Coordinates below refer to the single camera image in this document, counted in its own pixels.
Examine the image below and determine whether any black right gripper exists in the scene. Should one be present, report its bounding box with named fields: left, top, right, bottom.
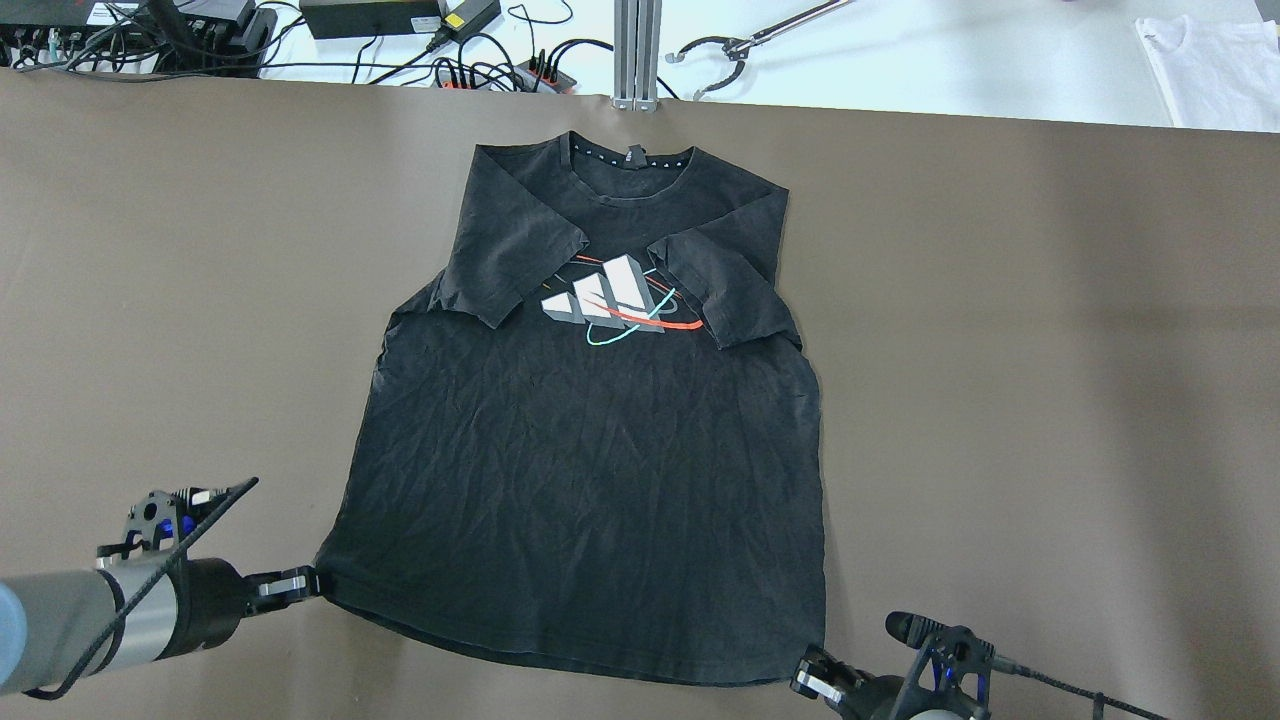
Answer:
left=790, top=644, right=904, bottom=719

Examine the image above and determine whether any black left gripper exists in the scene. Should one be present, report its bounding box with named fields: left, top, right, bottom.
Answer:
left=180, top=559, right=321, bottom=655

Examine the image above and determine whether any black t-shirt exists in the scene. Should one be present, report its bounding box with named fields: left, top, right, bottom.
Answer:
left=315, top=131, right=826, bottom=687

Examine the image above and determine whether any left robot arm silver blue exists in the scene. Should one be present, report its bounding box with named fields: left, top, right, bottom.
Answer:
left=1, top=553, right=323, bottom=694

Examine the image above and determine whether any black power brick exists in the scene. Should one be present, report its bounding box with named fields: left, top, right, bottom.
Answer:
left=298, top=1, right=447, bottom=40

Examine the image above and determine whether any power strip with plugs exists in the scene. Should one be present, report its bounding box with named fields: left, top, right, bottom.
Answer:
left=426, top=58, right=579, bottom=94

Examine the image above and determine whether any metal reacher grabber tool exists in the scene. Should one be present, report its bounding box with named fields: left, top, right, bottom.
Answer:
left=664, top=1, right=852, bottom=101

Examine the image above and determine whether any white folded shirt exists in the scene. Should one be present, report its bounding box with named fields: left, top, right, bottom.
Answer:
left=1133, top=15, right=1279, bottom=135

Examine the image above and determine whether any aluminium cage frame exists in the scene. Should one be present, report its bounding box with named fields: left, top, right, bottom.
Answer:
left=611, top=0, right=662, bottom=113

